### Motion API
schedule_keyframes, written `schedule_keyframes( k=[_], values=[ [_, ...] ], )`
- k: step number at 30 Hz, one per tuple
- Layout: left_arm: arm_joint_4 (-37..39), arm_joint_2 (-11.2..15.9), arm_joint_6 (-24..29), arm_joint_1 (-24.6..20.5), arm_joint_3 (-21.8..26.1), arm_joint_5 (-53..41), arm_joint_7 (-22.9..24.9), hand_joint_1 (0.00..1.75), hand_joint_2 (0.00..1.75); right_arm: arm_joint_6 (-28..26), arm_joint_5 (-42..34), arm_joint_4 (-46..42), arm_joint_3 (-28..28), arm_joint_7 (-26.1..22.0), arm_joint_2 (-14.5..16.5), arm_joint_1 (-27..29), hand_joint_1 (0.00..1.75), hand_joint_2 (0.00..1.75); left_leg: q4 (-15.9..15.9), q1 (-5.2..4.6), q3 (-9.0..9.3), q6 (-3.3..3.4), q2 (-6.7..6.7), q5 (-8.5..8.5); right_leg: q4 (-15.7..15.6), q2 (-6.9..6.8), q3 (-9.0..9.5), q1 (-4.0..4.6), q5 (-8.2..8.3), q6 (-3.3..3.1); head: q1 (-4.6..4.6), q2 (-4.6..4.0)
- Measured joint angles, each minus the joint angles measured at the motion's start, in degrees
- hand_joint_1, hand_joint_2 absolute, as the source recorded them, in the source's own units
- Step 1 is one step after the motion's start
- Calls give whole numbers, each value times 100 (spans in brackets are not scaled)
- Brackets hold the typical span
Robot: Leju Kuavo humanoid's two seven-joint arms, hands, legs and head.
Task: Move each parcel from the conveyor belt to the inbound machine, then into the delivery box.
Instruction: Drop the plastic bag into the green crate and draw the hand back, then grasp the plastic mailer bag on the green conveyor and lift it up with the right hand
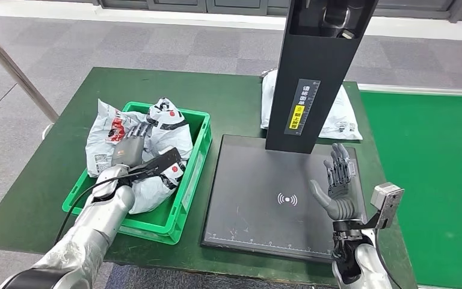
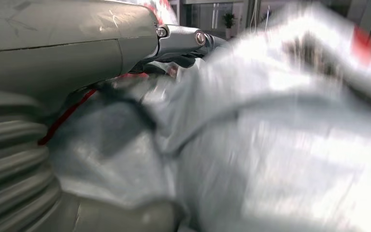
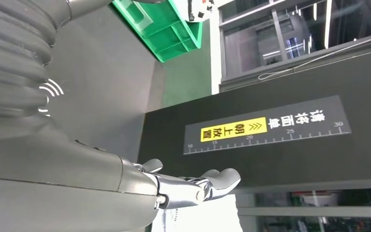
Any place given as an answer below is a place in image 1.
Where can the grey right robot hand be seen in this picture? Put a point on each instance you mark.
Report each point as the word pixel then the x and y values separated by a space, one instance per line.
pixel 344 203

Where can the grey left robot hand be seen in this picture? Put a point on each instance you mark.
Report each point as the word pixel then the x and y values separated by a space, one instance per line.
pixel 129 153

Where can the grey parcel bag red print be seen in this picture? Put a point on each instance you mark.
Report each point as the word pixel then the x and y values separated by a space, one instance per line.
pixel 99 147

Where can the grey parcel bag black marks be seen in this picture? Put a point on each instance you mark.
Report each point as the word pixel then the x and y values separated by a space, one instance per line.
pixel 163 131

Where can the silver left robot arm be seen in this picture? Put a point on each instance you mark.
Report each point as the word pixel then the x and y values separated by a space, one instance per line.
pixel 95 223

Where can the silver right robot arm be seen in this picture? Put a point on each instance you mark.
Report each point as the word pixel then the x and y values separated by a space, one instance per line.
pixel 370 267

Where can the white flat parcel bag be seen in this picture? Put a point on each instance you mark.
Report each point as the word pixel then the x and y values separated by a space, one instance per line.
pixel 340 117

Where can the green conveyor belt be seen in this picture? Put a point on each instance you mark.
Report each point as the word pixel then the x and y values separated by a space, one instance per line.
pixel 434 159

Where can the green table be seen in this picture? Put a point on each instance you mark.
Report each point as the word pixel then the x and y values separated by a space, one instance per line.
pixel 95 87

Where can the green plastic crate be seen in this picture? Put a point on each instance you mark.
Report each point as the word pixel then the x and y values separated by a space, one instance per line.
pixel 163 223

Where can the white pole foot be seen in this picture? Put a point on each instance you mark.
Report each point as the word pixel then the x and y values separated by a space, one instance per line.
pixel 47 131

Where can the metal pole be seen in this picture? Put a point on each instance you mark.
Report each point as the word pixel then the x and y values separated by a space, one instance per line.
pixel 16 73

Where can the black scanner column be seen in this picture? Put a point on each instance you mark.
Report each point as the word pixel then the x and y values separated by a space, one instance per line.
pixel 302 68

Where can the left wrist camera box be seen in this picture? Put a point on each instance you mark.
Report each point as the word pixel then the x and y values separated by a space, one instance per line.
pixel 159 161

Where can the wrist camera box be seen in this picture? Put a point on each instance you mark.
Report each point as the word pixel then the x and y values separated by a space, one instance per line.
pixel 159 161
pixel 386 203

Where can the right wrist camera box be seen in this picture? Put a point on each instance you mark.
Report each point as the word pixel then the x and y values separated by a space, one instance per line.
pixel 386 203

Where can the black scanner base plate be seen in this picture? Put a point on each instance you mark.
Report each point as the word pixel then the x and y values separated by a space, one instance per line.
pixel 255 179

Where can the white conveyor frame rail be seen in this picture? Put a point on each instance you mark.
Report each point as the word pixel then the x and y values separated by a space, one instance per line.
pixel 414 89

